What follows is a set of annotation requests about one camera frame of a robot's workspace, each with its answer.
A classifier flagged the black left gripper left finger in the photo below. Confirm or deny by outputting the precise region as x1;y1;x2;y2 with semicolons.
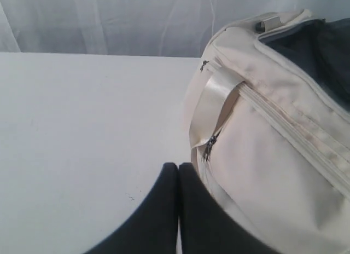
87;163;179;254

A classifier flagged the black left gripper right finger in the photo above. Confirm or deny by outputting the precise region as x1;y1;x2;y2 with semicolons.
178;163;276;254

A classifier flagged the cream fabric duffel bag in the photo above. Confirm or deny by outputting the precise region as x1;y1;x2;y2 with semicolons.
185;9;349;253

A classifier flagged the white curtain backdrop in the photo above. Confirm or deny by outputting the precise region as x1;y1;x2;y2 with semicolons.
1;0;349;57

